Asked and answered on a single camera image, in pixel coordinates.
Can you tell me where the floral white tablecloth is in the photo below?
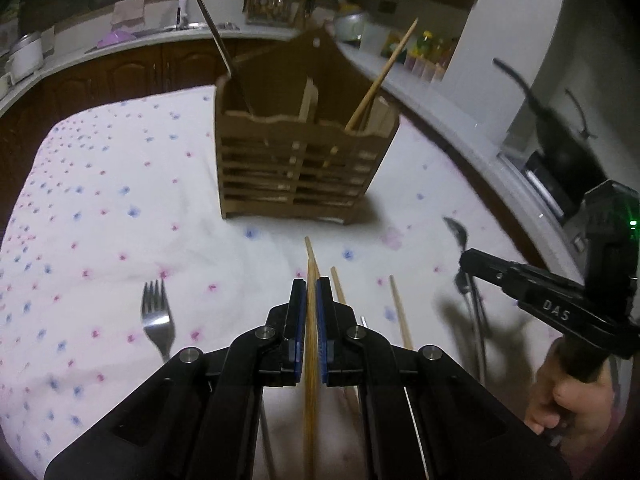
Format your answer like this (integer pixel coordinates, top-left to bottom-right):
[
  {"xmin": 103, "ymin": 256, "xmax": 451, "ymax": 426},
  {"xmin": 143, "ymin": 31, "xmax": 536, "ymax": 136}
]
[{"xmin": 0, "ymin": 85, "xmax": 551, "ymax": 480}]

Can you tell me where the metal spoon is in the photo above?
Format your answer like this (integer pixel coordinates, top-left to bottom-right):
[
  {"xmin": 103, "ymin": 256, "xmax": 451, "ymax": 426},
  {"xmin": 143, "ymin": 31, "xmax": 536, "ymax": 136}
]
[{"xmin": 442, "ymin": 216, "xmax": 491, "ymax": 386}]

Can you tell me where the white electric pot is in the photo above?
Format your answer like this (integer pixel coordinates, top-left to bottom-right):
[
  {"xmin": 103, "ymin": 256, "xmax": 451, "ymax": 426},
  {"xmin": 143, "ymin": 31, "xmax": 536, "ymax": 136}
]
[{"xmin": 5, "ymin": 31, "xmax": 46, "ymax": 83}]

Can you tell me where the clear measuring cup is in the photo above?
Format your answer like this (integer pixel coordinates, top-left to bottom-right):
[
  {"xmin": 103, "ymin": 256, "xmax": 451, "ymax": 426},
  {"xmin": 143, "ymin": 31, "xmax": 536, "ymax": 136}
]
[{"xmin": 360, "ymin": 22, "xmax": 391, "ymax": 53}]

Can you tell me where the slim metal utensil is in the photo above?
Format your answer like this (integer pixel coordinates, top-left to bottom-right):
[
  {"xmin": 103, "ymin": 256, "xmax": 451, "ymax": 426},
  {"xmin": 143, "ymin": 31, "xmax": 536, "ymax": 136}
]
[{"xmin": 192, "ymin": 0, "xmax": 253, "ymax": 116}]

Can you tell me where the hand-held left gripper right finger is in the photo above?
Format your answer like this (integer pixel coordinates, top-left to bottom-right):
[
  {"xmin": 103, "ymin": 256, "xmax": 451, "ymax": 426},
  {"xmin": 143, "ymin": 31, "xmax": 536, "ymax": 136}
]
[{"xmin": 315, "ymin": 276, "xmax": 573, "ymax": 480}]

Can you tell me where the purple plastic basin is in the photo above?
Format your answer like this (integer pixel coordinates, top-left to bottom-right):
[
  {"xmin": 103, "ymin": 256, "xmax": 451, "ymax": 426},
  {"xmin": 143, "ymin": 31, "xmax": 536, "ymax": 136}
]
[{"xmin": 97, "ymin": 30, "xmax": 136, "ymax": 48}]

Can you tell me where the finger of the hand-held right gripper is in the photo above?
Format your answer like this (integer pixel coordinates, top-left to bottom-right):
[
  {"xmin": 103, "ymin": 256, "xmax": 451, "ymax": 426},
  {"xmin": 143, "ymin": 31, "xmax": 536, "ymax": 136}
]
[{"xmin": 459, "ymin": 248, "xmax": 640, "ymax": 358}]

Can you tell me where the rack of spice jars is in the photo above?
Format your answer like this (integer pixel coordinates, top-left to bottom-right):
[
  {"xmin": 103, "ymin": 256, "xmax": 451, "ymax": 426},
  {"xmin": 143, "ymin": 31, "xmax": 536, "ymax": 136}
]
[{"xmin": 405, "ymin": 52, "xmax": 448, "ymax": 83}]

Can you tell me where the metal bowl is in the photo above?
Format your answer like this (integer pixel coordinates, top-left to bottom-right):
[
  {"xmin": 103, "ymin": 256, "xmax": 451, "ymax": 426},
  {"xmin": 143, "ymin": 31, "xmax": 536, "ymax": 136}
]
[{"xmin": 332, "ymin": 0, "xmax": 366, "ymax": 41}]

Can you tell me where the wooden utensil holder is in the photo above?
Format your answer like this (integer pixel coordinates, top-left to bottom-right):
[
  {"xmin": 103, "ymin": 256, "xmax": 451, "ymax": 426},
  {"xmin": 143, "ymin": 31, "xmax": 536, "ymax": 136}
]
[{"xmin": 214, "ymin": 25, "xmax": 401, "ymax": 226}]

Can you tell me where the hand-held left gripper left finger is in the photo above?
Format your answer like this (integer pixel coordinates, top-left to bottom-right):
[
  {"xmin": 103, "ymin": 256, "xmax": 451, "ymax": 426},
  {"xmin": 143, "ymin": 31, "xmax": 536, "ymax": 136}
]
[{"xmin": 44, "ymin": 278, "xmax": 308, "ymax": 480}]

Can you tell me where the metal fork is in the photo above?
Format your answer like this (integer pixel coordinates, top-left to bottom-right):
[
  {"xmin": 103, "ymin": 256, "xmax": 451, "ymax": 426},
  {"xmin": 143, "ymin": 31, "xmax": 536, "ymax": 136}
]
[{"xmin": 142, "ymin": 279, "xmax": 177, "ymax": 364}]

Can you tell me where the beige dish towel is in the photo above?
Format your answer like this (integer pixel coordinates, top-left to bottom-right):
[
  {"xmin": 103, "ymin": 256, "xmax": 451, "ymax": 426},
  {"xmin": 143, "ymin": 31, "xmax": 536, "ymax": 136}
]
[{"xmin": 110, "ymin": 0, "xmax": 146, "ymax": 28}]

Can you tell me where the person's right hand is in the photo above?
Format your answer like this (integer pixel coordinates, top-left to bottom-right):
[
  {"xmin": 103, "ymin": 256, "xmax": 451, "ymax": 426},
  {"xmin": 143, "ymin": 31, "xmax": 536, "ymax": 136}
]
[{"xmin": 525, "ymin": 340, "xmax": 621, "ymax": 448}]

